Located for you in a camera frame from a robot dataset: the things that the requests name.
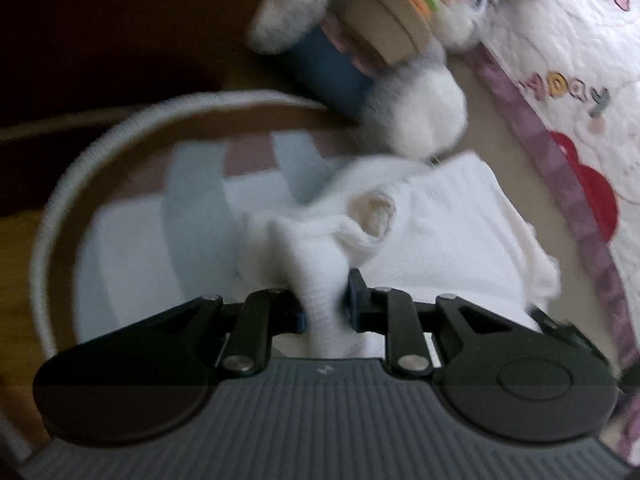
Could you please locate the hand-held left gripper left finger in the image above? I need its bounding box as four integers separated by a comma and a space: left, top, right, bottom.
145, 287, 308, 378

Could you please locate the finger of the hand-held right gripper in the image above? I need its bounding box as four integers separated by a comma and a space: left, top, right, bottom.
531, 306, 613, 366

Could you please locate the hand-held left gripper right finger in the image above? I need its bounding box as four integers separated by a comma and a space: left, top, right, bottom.
348, 268, 516, 380

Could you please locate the white shirt with green trim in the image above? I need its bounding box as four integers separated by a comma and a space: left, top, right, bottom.
235, 152, 563, 361

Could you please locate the checked printed play mat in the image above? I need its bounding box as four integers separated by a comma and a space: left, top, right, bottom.
27, 89, 381, 361

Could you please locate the grey white plush toy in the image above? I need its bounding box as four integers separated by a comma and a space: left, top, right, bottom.
245, 0, 471, 161

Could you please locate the burger plush toy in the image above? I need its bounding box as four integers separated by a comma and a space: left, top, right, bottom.
342, 0, 441, 68

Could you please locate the quilt with purple border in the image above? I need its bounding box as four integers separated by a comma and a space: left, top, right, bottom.
465, 0, 640, 466

